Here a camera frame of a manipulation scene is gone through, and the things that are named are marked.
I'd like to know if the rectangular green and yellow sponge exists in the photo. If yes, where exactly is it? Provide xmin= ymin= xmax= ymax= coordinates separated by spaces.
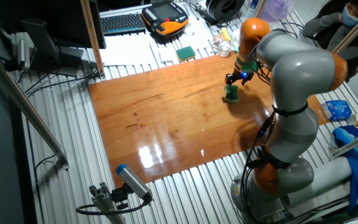
xmin=175 ymin=45 xmax=196 ymax=63

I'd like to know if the grey camera with blue cap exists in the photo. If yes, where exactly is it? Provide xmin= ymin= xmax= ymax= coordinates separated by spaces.
xmin=115 ymin=163 xmax=154 ymax=203

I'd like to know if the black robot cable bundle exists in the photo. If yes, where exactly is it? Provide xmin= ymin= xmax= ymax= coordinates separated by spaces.
xmin=240 ymin=107 xmax=279 ymax=224

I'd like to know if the person in dark clothes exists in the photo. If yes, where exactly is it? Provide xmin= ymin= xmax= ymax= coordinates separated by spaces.
xmin=301 ymin=0 xmax=358 ymax=77

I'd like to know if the curved green and yellow sponge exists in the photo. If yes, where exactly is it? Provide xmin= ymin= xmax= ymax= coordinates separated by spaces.
xmin=222 ymin=84 xmax=240 ymax=104

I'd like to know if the aluminium camera mount profile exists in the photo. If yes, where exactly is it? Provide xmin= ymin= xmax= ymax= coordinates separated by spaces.
xmin=88 ymin=182 xmax=127 ymax=224

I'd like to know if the short aluminium frame bar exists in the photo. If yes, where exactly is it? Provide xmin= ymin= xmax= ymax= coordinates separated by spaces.
xmin=328 ymin=128 xmax=358 ymax=158

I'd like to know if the black computer keyboard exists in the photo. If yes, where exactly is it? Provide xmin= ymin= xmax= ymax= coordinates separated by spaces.
xmin=99 ymin=12 xmax=147 ymax=36

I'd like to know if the clear plastic bottle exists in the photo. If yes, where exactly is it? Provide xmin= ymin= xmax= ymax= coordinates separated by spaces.
xmin=246 ymin=0 xmax=261 ymax=19

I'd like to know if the orange and black teach pendant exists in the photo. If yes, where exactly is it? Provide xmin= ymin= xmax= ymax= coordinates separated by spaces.
xmin=141 ymin=1 xmax=190 ymax=37

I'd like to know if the blue wet wipe packet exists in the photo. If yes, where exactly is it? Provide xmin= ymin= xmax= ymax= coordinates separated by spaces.
xmin=320 ymin=100 xmax=353 ymax=122

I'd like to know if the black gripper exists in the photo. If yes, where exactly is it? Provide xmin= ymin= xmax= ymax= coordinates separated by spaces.
xmin=224 ymin=70 xmax=255 ymax=93

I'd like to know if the clear glass mug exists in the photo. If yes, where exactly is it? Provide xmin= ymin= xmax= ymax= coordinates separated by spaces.
xmin=212 ymin=32 xmax=234 ymax=58

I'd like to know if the black round spool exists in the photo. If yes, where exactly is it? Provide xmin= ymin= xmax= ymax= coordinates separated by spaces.
xmin=205 ymin=0 xmax=246 ymax=22

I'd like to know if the purple plastic bag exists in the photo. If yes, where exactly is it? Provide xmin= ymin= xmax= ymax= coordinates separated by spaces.
xmin=259 ymin=0 xmax=295 ymax=23

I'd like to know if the white foam block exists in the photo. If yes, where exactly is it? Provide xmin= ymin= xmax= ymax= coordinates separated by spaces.
xmin=158 ymin=46 xmax=178 ymax=63

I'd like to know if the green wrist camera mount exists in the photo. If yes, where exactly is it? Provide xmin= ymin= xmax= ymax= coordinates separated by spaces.
xmin=232 ymin=46 xmax=259 ymax=74

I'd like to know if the white paper sheet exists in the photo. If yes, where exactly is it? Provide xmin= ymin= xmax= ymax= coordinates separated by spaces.
xmin=99 ymin=33 xmax=167 ymax=68

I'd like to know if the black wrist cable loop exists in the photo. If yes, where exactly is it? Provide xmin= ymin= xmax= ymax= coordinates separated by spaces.
xmin=255 ymin=60 xmax=273 ymax=86

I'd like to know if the black camera cable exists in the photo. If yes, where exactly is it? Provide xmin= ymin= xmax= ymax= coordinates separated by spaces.
xmin=75 ymin=192 xmax=152 ymax=217

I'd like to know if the long aluminium frame bar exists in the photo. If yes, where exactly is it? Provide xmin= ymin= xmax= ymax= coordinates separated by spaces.
xmin=0 ymin=43 xmax=70 ymax=170

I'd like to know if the black computer monitor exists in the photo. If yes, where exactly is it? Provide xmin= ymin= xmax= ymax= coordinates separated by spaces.
xmin=0 ymin=0 xmax=107 ymax=77

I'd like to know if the slanted aluminium frame bar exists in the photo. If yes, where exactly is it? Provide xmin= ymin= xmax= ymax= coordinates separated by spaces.
xmin=332 ymin=1 xmax=358 ymax=55

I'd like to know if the white tape roll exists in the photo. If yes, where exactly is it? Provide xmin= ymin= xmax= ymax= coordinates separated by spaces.
xmin=183 ymin=22 xmax=196 ymax=37

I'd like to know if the yellow sponge piece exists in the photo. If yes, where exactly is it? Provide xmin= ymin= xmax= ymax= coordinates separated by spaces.
xmin=219 ymin=27 xmax=232 ymax=42

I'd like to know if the wood coloured frame post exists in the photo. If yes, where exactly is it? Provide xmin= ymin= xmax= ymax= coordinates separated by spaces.
xmin=80 ymin=0 xmax=106 ymax=80

